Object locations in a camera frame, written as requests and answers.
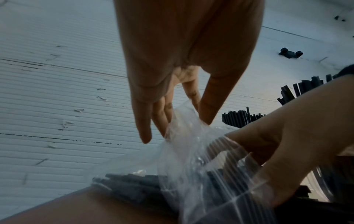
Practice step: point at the crumpled clear plastic packet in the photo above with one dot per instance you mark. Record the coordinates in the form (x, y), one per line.
(334, 175)

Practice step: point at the bundle of black tubes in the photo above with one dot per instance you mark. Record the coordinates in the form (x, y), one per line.
(132, 186)

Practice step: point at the person's left hand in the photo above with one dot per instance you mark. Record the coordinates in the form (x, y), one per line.
(166, 43)

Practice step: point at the row of thin black tubes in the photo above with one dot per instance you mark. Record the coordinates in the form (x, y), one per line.
(237, 119)

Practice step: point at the small black plastic part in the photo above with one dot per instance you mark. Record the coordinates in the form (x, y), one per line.
(290, 53)

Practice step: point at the person's right hand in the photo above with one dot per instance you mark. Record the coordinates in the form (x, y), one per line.
(304, 122)

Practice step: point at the group of thick black tubes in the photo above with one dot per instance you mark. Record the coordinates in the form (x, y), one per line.
(298, 87)

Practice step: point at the tiny black tube pieces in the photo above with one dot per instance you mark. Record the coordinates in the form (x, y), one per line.
(339, 18)

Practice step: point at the clear plastic bag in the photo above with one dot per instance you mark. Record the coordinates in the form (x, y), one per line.
(193, 140)

